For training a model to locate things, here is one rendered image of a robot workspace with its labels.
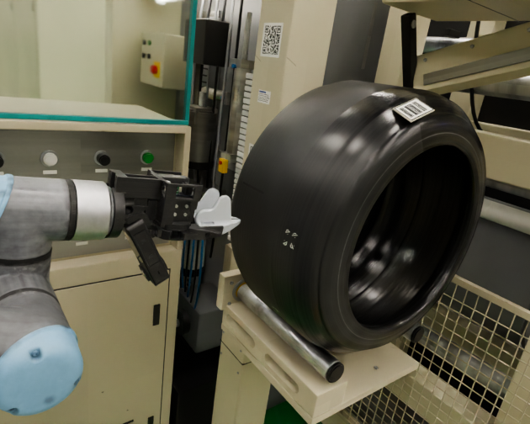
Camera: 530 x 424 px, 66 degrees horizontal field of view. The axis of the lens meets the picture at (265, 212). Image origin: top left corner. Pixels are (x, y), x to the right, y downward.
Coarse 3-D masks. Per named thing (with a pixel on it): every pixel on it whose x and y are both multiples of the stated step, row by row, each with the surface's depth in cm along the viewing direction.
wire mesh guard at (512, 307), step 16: (464, 288) 106; (480, 288) 103; (496, 304) 100; (512, 304) 97; (432, 320) 115; (512, 320) 98; (528, 320) 94; (464, 336) 108; (528, 352) 96; (512, 368) 99; (448, 384) 113; (464, 384) 109; (480, 384) 106; (480, 400) 106; (496, 400) 103; (512, 400) 99; (528, 400) 96; (448, 416) 114; (528, 416) 97
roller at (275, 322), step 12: (240, 288) 104; (252, 300) 99; (264, 312) 96; (276, 324) 92; (288, 324) 91; (288, 336) 89; (300, 336) 87; (300, 348) 86; (312, 348) 84; (324, 348) 84; (312, 360) 83; (324, 360) 81; (336, 360) 81; (324, 372) 80; (336, 372) 80
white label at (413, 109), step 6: (408, 102) 68; (414, 102) 68; (420, 102) 68; (396, 108) 67; (402, 108) 67; (408, 108) 67; (414, 108) 67; (420, 108) 67; (426, 108) 68; (402, 114) 66; (408, 114) 66; (414, 114) 66; (420, 114) 66; (426, 114) 67; (414, 120) 65
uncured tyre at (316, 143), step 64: (320, 128) 70; (384, 128) 66; (448, 128) 72; (256, 192) 74; (320, 192) 64; (384, 192) 112; (448, 192) 100; (256, 256) 76; (320, 256) 66; (384, 256) 111; (448, 256) 94; (320, 320) 72; (384, 320) 98
